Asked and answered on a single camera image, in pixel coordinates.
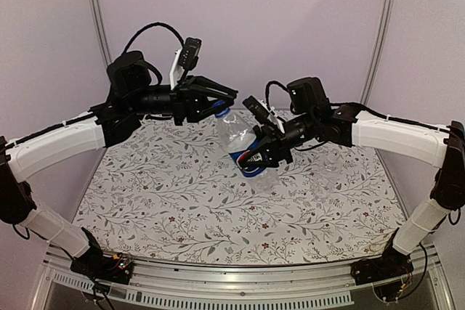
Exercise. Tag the white clear bottle cap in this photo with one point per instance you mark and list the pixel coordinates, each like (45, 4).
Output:
(334, 156)

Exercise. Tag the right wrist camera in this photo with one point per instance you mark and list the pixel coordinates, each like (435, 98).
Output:
(263, 114)

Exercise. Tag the aluminium frame post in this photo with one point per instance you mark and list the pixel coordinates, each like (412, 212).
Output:
(381, 35)
(99, 27)

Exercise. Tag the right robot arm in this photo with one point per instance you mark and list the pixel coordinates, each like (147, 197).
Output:
(353, 124)

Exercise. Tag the Pepsi label plastic bottle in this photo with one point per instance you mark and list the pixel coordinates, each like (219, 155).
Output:
(237, 138)

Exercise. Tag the right aluminium frame post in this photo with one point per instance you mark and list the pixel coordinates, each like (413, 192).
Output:
(381, 35)

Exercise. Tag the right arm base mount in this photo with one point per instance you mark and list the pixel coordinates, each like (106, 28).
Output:
(391, 268)

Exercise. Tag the clear plastic bottle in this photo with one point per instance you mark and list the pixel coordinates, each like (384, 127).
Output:
(328, 177)

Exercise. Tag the front aluminium rail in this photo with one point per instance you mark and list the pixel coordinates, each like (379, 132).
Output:
(175, 285)

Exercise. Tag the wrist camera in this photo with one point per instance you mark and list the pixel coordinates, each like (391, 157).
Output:
(263, 114)
(185, 60)

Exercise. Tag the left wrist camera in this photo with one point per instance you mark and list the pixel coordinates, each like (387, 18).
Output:
(185, 60)

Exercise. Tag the left aluminium frame post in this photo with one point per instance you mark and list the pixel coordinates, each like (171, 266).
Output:
(99, 27)

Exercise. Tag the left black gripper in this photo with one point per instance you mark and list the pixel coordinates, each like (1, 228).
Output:
(191, 102)

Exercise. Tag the blue bottle cap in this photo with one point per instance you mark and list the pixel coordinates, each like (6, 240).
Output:
(220, 107)

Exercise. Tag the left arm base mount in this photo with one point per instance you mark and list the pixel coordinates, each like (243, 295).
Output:
(117, 268)

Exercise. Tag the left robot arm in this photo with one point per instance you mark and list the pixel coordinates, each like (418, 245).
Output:
(136, 90)

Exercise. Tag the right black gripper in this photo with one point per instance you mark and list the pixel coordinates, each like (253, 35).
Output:
(274, 142)

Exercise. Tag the floral patterned table mat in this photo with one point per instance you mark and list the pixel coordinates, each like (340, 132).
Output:
(172, 193)

